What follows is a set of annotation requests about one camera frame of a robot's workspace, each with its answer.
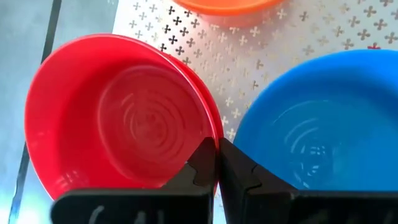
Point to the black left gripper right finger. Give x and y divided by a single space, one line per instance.
280 208

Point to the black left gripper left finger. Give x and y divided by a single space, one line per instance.
174 207

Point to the blue plastic mini bowl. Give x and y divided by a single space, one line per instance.
311 130

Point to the orange plastic mini bowl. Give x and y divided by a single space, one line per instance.
227 6

